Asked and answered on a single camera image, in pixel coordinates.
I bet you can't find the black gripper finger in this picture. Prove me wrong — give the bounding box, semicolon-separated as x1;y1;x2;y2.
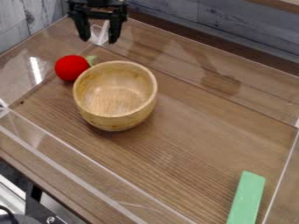
108;15;123;44
74;12;91;41

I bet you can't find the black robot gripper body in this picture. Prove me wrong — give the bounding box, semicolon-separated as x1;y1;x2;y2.
67;0;127;20

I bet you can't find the red felt ball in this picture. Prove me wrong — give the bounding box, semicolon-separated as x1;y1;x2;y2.
54;55;91;81

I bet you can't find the light wooden bowl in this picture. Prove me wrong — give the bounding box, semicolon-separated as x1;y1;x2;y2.
72;60;158;131

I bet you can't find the green tape strip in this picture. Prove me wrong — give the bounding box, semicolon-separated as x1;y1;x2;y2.
226;171;267;224

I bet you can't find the clear acrylic tray enclosure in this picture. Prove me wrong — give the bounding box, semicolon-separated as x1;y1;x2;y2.
0;19;299;224

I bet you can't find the black table frame bracket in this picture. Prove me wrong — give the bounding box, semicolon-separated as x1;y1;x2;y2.
24;185;68;224

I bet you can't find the black cable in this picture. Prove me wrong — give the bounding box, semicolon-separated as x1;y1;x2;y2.
0;205;20;224

